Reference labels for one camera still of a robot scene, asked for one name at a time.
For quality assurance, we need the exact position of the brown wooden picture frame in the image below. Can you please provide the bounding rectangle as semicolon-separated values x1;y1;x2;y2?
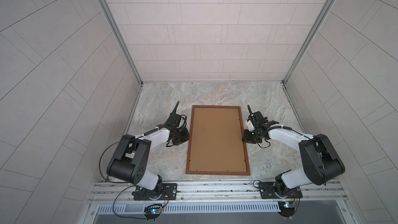
186;105;251;176

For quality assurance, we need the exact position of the brown cardboard backing board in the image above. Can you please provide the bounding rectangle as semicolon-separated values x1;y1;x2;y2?
189;107;248;173

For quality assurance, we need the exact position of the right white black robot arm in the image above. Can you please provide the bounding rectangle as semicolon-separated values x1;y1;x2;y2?
242;105;346;198

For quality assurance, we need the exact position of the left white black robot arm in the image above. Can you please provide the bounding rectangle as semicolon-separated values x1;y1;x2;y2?
106;102;189;198

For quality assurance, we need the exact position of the left controller circuit board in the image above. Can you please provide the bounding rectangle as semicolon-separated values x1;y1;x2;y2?
144;204;163;215

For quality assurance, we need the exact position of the controller circuit board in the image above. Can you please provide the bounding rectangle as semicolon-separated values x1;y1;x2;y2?
144;204;163;215
278;201;296;218

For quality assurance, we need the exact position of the right controller circuit board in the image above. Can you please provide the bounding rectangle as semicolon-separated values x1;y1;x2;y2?
278;201;296;218

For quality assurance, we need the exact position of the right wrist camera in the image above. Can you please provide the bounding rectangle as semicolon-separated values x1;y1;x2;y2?
246;120;255;131

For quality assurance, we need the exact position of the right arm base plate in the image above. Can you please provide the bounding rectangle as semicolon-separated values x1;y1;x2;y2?
256;182;303;199

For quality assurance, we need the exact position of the aluminium mounting rail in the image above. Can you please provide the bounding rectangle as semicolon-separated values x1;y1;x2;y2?
88;179;348;204

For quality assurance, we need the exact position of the left corner aluminium post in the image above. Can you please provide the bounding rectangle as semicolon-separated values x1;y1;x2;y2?
97;0;143;87

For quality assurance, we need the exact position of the corner aluminium post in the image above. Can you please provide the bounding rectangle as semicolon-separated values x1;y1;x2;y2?
97;0;143;87
282;0;336;85

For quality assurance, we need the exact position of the right corner aluminium post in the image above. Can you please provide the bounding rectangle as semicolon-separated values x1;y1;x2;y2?
282;0;336;85

